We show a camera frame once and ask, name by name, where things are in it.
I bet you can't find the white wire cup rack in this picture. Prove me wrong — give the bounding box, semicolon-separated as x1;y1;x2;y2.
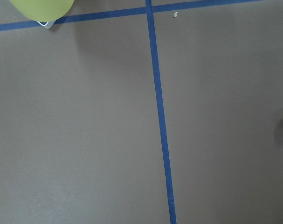
37;21;55;29

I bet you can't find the yellow cup on rack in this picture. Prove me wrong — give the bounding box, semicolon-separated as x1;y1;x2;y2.
10;0;74;22

